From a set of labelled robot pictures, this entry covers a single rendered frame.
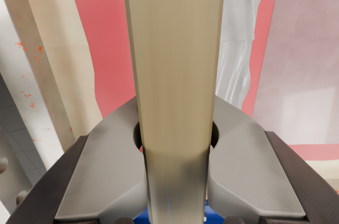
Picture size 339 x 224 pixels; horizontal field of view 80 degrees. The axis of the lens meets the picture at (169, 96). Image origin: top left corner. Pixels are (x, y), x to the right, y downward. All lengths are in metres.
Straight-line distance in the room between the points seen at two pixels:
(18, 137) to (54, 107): 1.66
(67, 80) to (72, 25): 0.07
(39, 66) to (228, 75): 0.23
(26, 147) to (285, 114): 1.88
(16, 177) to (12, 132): 1.58
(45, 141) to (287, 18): 0.34
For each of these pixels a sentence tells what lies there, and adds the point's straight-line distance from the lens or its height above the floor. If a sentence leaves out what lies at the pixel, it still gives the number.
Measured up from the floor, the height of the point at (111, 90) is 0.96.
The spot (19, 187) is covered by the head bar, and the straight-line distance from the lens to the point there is 0.39.
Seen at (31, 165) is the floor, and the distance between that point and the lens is 2.14.
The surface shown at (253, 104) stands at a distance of 0.31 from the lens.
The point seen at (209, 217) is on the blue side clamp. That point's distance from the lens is 0.41.
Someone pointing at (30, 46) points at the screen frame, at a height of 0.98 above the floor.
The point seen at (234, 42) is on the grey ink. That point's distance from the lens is 0.26.
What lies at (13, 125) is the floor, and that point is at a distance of 1.90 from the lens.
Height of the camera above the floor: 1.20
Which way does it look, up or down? 61 degrees down
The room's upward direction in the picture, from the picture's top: 180 degrees counter-clockwise
